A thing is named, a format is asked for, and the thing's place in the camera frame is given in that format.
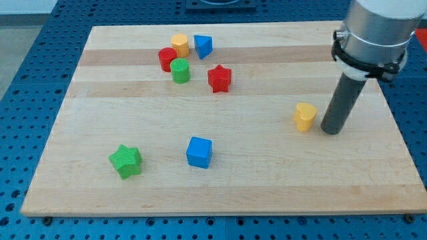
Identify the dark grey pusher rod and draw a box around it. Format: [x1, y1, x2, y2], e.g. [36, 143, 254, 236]
[320, 74, 366, 135]

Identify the yellow heart block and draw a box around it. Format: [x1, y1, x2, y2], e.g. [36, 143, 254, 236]
[293, 103, 318, 133]

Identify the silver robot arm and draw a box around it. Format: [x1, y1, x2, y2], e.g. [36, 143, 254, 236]
[321, 0, 426, 135]

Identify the red star block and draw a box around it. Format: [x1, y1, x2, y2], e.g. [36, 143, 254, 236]
[207, 65, 232, 93]

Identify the green star block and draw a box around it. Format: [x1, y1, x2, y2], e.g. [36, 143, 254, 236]
[108, 145, 143, 180]

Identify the blue triangle block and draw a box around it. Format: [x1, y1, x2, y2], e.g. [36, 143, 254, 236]
[193, 35, 213, 59]

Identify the wooden board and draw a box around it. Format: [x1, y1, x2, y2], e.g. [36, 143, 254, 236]
[21, 21, 426, 217]

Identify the blue cube block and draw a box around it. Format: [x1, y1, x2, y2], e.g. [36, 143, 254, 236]
[186, 137, 213, 169]

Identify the green cylinder block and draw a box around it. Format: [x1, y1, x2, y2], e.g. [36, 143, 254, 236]
[170, 58, 190, 84]

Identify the yellow hexagon block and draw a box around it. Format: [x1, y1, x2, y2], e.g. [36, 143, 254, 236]
[171, 33, 189, 57]

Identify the red cylinder block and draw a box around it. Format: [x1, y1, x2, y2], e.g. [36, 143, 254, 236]
[157, 47, 177, 72]

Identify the black cable clamp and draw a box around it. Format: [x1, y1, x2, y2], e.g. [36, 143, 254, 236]
[331, 30, 408, 83]

